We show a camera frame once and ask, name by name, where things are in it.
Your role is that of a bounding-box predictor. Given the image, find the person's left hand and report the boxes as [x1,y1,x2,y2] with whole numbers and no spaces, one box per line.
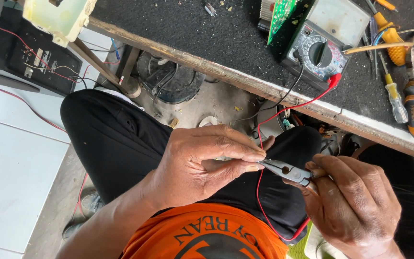
[149,124,276,213]

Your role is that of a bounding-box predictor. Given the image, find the person's right hand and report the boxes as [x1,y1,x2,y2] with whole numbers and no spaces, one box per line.
[282,155,403,250]

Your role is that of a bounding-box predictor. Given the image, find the grey steel needle-nose pliers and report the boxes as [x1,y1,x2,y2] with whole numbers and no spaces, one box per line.
[257,158,329,192]

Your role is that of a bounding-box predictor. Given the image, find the red multimeter test lead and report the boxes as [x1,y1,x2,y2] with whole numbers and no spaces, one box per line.
[255,72,343,242]

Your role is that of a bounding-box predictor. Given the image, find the white round lid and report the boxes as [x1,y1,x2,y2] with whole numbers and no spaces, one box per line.
[198,115,219,129]

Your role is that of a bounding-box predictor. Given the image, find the person's orange shirt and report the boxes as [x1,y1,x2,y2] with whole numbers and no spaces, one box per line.
[120,202,291,259]

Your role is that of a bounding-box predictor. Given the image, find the heap of parts under workbench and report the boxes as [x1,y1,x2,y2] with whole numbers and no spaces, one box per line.
[248,100,364,160]

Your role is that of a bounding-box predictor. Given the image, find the green plastic stool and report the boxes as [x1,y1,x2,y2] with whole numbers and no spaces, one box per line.
[287,220,337,259]

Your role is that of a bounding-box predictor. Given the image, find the person's black trousers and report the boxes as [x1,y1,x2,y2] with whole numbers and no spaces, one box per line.
[60,89,414,259]

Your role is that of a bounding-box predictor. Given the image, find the black round fan housing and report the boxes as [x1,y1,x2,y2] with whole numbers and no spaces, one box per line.
[136,50,206,105]

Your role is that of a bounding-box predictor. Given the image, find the grey sandal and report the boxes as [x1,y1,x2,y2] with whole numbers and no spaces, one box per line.
[61,190,106,240]

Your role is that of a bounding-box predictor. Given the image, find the wooden workbench with black mat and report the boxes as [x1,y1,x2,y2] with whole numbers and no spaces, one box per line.
[69,0,414,160]

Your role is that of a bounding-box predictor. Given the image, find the black multimeter test lead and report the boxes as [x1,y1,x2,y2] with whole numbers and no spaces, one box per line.
[233,48,305,125]

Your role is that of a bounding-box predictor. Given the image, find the black analog multimeter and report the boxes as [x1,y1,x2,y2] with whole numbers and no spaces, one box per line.
[281,0,372,91]

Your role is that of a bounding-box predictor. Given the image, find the beige thin stick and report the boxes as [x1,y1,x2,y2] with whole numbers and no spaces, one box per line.
[343,42,414,55]

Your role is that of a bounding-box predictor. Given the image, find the silver metal heat sink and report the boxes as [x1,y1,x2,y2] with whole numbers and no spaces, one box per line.
[257,0,276,33]

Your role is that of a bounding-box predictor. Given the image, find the green circuit board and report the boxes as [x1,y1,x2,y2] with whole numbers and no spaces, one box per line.
[267,0,300,46]

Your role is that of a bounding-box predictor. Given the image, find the blue thin screwdriver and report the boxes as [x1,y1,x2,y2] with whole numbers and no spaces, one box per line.
[369,16,381,80]

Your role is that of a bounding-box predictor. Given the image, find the black speaker amplifier box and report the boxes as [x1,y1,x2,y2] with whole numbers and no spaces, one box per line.
[0,0,84,97]

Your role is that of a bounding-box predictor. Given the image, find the cream plastic casing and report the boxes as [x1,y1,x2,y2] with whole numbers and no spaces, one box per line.
[22,0,98,48]

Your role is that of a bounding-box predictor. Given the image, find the clear handle screwdriver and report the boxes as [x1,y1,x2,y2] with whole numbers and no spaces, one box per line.
[378,50,409,124]

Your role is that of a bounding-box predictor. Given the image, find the blue wire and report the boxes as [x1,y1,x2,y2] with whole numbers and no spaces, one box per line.
[111,37,121,60]

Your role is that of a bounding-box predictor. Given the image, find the yellow handle screwdriver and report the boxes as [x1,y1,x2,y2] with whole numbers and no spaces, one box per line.
[364,0,409,67]

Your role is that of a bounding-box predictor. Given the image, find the red cable on floor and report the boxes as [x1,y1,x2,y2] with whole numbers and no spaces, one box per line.
[0,81,90,218]

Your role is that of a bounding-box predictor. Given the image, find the orange handle screwdriver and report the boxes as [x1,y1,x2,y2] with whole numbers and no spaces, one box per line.
[374,0,399,12]

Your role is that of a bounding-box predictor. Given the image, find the red speaker wire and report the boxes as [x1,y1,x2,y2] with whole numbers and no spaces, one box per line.
[0,21,85,84]

